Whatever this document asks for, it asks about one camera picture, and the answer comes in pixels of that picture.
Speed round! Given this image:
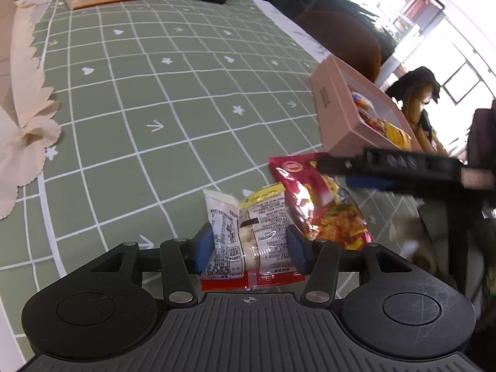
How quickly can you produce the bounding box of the brown massage chair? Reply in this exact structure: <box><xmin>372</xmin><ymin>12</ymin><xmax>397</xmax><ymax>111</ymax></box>
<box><xmin>385</xmin><ymin>66</ymin><xmax>448</xmax><ymax>156</ymax></box>

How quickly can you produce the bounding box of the small clear red packet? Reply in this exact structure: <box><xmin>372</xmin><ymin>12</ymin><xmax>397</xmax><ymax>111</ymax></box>
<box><xmin>200</xmin><ymin>183</ymin><xmax>304</xmax><ymax>291</ymax></box>

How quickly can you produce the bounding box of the brown round chair back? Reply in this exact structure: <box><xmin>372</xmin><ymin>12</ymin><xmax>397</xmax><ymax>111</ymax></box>
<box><xmin>295</xmin><ymin>10</ymin><xmax>382</xmax><ymax>83</ymax></box>

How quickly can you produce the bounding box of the beige scalloped cloth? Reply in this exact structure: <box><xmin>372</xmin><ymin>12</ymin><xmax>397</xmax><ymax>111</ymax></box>
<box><xmin>1</xmin><ymin>0</ymin><xmax>61</xmax><ymax>218</ymax></box>

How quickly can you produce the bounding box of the white red snack packet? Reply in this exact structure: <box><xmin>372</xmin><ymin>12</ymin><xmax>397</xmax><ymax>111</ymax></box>
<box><xmin>349</xmin><ymin>86</ymin><xmax>377</xmax><ymax>117</ymax></box>

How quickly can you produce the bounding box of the red cracker packet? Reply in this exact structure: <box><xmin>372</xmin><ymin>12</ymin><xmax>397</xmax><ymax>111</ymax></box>
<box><xmin>358</xmin><ymin>108</ymin><xmax>386</xmax><ymax>135</ymax></box>

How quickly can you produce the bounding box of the red spicy snack packet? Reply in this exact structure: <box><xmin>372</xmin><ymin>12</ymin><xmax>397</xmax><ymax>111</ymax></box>
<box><xmin>269</xmin><ymin>152</ymin><xmax>372</xmax><ymax>250</ymax></box>

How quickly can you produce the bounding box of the pink cardboard box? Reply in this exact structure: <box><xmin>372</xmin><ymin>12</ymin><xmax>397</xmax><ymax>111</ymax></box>
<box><xmin>309</xmin><ymin>55</ymin><xmax>421</xmax><ymax>157</ymax></box>

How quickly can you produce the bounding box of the yellow snack packet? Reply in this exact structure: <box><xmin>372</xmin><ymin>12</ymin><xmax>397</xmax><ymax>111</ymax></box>
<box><xmin>384</xmin><ymin>121</ymin><xmax>412</xmax><ymax>151</ymax></box>

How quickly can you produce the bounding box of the green grid tablecloth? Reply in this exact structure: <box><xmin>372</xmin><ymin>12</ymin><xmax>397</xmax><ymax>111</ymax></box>
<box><xmin>0</xmin><ymin>0</ymin><xmax>427</xmax><ymax>361</ymax></box>

